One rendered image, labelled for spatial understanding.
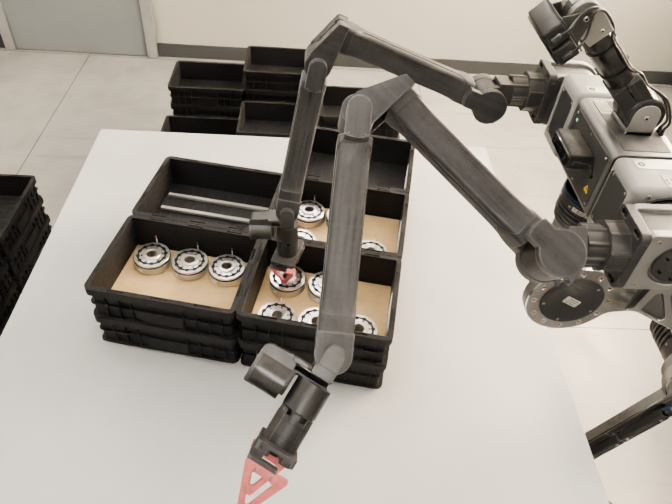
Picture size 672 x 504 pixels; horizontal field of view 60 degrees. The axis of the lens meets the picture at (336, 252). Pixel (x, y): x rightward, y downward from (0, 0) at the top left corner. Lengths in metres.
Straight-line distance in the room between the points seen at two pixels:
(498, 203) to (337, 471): 0.83
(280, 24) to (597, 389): 3.17
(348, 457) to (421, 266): 0.73
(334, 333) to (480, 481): 0.80
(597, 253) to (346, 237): 0.40
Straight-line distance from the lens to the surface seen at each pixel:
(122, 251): 1.77
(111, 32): 4.74
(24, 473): 1.64
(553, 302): 1.39
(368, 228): 1.88
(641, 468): 2.67
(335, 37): 1.27
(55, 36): 4.89
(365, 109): 0.93
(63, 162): 3.73
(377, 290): 1.70
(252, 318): 1.49
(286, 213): 1.46
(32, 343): 1.86
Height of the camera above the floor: 2.08
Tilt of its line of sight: 44 degrees down
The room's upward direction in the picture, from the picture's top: 5 degrees clockwise
